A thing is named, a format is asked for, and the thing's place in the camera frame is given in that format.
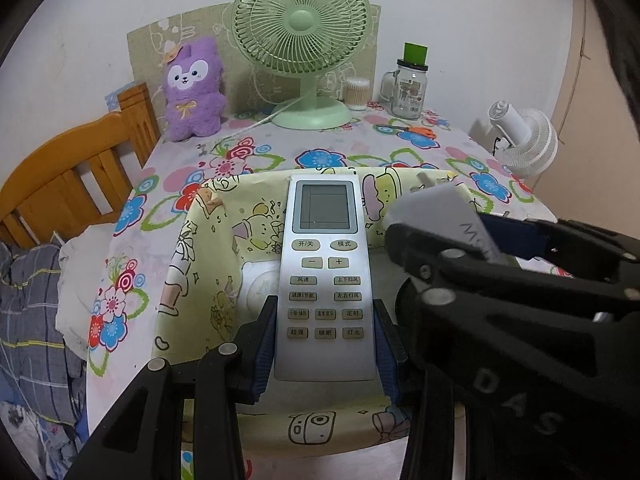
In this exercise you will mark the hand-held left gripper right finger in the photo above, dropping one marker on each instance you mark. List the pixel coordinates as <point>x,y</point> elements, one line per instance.
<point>386,355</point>

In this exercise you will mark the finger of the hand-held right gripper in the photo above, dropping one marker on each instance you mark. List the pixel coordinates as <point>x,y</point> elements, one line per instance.
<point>435,260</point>
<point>520,237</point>

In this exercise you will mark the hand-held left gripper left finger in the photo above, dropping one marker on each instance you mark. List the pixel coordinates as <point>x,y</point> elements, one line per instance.
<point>265,350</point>

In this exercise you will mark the large white power adapter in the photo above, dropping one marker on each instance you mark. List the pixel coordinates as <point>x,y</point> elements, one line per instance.
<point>440,210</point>

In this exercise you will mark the round bear print mirror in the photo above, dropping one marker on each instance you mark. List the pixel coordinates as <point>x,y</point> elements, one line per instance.
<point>260,290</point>

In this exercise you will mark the yellow cartoon print storage box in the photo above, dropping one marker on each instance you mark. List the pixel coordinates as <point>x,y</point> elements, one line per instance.
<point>210,270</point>

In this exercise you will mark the silver remote control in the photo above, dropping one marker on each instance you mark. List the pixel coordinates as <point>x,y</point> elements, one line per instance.
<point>325,260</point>

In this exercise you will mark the white clip fan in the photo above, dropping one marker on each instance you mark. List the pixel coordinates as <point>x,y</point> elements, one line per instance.
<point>530,145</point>

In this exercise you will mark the beige door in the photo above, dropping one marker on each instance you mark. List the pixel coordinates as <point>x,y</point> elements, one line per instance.
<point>590,170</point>

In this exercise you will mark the glass mug jar green lid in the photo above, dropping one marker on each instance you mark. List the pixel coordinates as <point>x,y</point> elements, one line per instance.
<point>407,95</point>

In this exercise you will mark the cotton swab jar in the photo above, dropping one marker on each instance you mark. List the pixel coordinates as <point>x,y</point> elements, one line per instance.
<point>357,95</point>

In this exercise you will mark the white pillow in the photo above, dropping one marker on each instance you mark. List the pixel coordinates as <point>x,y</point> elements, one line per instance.
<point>80,280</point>

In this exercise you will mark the grey plaid blanket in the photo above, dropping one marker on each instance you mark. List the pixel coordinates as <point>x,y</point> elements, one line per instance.
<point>30,320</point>

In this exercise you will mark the blue patterned bed sheet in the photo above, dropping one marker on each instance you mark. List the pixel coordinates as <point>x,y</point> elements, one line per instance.
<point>30,440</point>

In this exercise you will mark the purple plush bunny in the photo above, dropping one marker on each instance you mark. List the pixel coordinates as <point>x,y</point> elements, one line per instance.
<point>192,105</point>

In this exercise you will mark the wooden chair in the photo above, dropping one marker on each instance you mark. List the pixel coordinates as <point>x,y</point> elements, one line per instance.
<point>65,180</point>

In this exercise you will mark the green desk fan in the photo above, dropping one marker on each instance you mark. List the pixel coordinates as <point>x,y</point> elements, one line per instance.
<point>300,20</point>

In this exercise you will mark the blue patterned card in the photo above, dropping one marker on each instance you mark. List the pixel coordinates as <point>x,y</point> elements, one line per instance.
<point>117,95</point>

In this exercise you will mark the beige cartoon wall poster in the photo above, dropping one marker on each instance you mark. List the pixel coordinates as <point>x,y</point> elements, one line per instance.
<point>150,45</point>

